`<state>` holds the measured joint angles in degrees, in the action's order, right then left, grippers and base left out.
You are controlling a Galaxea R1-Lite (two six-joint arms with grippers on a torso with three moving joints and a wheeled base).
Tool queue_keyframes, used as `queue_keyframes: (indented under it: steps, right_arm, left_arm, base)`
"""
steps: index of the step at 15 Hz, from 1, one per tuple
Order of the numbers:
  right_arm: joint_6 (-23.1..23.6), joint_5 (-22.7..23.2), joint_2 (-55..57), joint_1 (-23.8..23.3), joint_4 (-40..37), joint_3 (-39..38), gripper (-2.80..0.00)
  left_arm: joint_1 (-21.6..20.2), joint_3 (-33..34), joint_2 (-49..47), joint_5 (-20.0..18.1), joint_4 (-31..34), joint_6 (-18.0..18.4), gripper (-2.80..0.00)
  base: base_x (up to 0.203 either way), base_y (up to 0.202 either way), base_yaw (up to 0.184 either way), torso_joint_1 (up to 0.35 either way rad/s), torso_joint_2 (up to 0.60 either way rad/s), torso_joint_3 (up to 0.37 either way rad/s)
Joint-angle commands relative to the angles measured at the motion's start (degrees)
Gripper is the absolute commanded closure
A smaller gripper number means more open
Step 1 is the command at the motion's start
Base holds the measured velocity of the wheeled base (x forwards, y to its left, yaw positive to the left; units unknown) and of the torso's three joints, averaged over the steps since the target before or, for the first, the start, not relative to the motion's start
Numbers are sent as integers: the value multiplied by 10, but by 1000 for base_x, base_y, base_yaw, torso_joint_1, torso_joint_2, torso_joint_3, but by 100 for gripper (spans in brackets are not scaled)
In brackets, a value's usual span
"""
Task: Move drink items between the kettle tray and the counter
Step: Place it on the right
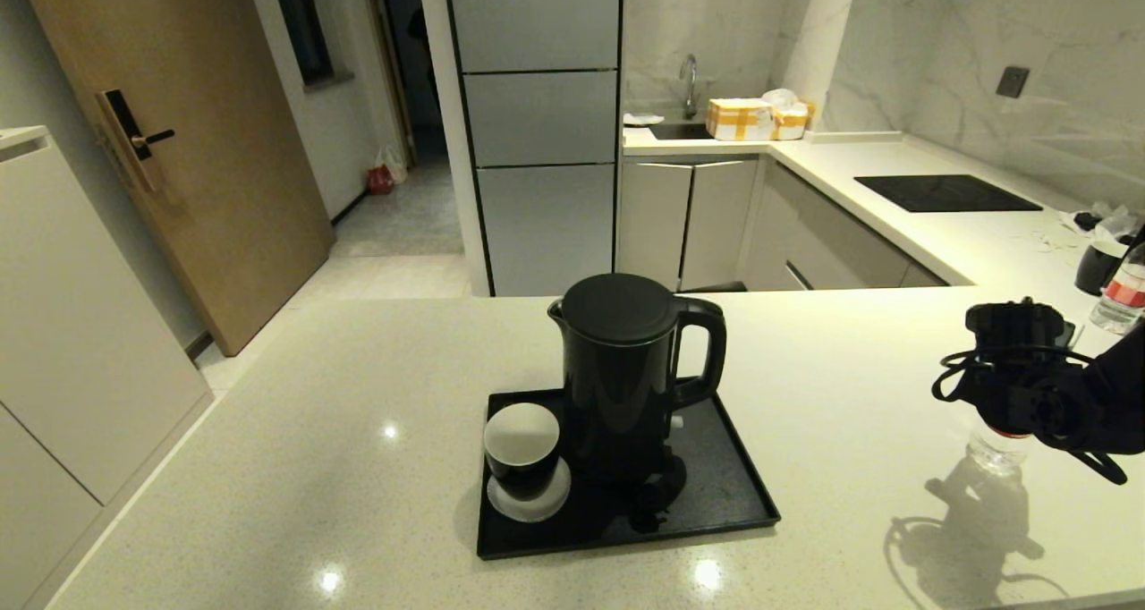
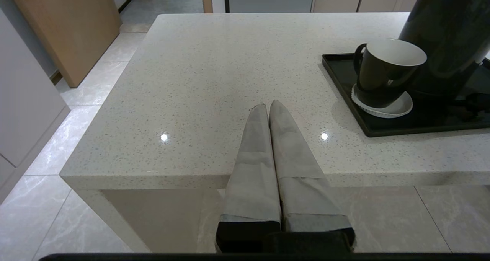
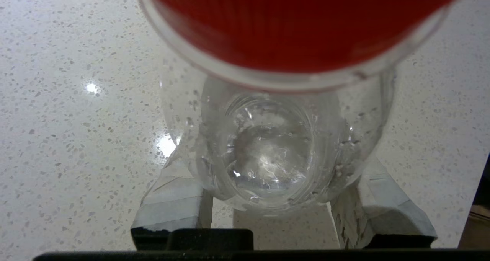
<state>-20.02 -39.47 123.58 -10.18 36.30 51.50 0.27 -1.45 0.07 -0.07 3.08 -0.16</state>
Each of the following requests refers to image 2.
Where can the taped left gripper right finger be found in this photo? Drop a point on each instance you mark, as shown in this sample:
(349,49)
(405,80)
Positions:
(298,176)

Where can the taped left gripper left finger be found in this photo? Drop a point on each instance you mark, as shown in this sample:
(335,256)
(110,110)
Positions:
(252,176)

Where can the black electric kettle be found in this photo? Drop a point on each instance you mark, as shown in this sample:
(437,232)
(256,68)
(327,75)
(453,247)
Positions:
(448,31)

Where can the black cup white inside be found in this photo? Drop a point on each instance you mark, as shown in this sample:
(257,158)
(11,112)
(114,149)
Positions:
(379,77)

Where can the black rectangular serving tray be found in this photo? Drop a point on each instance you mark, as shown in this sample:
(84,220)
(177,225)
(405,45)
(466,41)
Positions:
(383,127)

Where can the white saucer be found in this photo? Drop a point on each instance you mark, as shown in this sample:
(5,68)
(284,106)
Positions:
(400,108)

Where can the brown wooden door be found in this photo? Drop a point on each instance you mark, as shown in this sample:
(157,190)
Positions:
(69,27)

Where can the white low cabinet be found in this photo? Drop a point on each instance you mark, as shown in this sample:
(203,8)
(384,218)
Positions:
(26,100)

